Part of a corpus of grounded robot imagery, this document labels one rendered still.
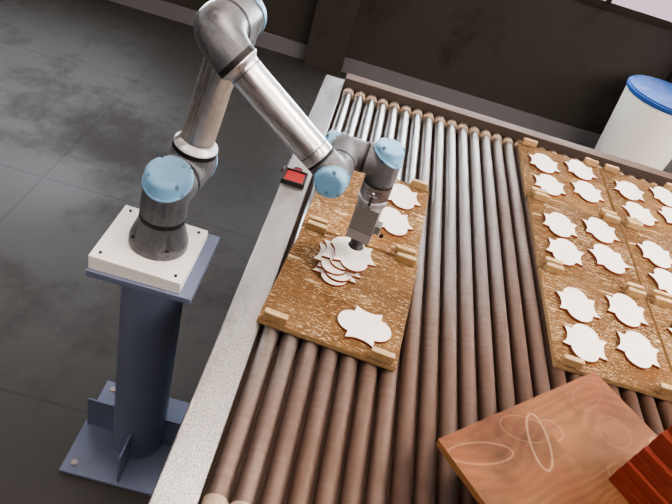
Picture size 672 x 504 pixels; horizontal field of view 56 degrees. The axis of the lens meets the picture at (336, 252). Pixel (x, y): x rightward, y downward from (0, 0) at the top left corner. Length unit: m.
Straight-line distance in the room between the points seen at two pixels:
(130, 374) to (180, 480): 0.78
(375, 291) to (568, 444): 0.61
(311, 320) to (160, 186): 0.48
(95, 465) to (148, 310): 0.73
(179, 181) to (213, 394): 0.51
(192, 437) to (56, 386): 1.28
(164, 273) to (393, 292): 0.60
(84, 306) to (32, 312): 0.19
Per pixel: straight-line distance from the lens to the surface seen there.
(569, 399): 1.55
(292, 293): 1.61
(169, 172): 1.59
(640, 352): 1.97
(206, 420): 1.36
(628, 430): 1.58
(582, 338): 1.89
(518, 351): 1.77
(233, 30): 1.39
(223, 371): 1.44
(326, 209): 1.92
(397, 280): 1.76
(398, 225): 1.95
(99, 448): 2.39
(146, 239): 1.65
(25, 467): 2.38
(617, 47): 5.32
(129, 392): 2.08
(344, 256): 1.70
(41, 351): 2.66
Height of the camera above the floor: 2.03
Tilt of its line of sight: 38 degrees down
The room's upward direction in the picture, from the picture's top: 18 degrees clockwise
